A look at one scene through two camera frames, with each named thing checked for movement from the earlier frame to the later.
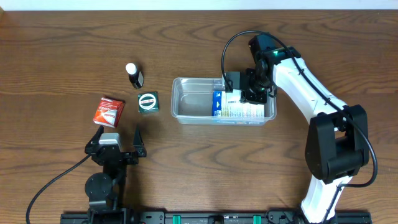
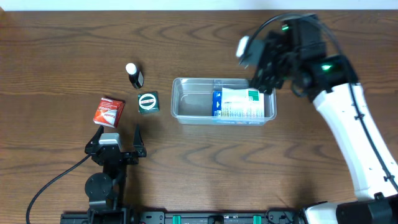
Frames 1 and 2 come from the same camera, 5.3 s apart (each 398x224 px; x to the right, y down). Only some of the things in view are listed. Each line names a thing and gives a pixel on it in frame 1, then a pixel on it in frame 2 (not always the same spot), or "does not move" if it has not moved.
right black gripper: x=250 y=95 to x=266 y=78
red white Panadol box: x=109 y=112 does not move
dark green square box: x=148 y=102 does not move
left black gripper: x=138 y=149 does not move
